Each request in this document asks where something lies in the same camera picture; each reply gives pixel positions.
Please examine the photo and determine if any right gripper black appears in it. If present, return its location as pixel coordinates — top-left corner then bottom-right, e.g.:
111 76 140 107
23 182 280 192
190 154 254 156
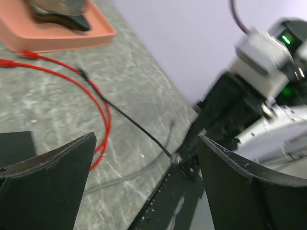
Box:
177 16 307 163

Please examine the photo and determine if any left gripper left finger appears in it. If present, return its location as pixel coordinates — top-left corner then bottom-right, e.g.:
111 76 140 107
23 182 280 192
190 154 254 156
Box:
0 132 96 230

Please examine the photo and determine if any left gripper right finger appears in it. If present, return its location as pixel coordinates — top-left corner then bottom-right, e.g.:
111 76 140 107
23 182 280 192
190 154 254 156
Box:
198 136 307 230

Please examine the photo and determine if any black network switch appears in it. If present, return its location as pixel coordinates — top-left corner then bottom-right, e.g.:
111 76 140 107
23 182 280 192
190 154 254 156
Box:
0 131 36 168

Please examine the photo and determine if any grey ethernet cable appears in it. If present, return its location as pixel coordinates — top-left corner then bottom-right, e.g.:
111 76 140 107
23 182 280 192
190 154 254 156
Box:
83 119 177 194

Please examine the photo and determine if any black ethernet cable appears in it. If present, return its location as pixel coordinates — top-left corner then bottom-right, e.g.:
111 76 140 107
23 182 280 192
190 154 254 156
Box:
78 67 173 160

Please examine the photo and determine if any red ethernet cable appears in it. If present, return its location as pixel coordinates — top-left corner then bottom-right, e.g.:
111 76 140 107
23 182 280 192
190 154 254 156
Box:
0 58 108 171
18 49 113 154

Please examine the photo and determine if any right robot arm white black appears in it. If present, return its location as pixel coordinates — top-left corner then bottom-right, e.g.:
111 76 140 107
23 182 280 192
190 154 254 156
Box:
171 18 307 164

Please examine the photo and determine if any salmon pink tray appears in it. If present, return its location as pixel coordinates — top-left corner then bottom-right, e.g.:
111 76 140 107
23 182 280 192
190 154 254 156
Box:
0 0 117 53

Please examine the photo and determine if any dark blue star dish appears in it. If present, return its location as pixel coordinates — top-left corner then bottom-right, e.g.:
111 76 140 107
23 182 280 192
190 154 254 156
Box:
25 0 91 32

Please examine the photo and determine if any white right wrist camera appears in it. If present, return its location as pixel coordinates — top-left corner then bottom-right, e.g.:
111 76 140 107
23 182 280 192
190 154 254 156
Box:
228 28 294 98

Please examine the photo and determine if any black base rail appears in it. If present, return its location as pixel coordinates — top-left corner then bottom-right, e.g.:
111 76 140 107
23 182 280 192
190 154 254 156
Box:
128 157 204 230

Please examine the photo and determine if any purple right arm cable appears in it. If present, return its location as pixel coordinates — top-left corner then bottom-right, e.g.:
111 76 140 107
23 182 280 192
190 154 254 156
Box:
229 0 252 34

